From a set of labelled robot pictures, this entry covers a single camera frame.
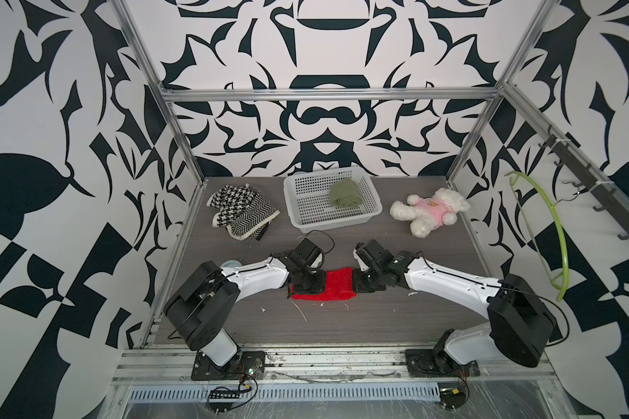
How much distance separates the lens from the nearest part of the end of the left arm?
2.19 feet

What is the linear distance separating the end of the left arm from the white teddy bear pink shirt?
1.31 feet

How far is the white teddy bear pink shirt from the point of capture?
3.11ft

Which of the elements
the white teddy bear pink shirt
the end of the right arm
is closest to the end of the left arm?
the end of the right arm

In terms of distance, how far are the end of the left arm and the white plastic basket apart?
0.77 feet

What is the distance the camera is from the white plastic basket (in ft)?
3.31
